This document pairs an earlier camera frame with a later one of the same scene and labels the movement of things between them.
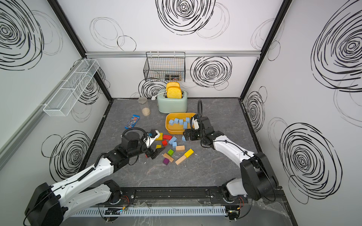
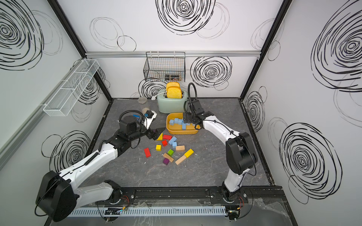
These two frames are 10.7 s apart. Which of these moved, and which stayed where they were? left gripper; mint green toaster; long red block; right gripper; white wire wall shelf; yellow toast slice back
Moved: left gripper; right gripper
Stayed: mint green toaster; yellow toast slice back; long red block; white wire wall shelf
